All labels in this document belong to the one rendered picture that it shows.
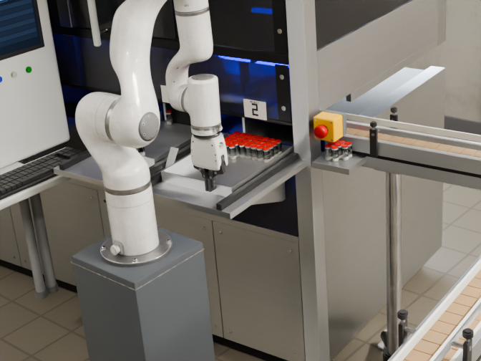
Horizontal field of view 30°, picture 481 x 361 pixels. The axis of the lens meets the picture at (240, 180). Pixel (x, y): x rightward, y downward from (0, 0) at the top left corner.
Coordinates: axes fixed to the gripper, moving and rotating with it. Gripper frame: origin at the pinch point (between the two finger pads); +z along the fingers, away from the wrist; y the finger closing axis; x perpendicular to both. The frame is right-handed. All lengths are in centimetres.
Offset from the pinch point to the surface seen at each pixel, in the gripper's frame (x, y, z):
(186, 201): 5.8, 4.7, 4.3
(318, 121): -32.8, -16.5, -10.8
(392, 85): -112, -1, 3
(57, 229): -36, 111, 57
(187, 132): -37, 38, 3
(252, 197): -5.0, -10.8, 4.0
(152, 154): -16.4, 36.3, 3.5
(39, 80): -18, 87, -14
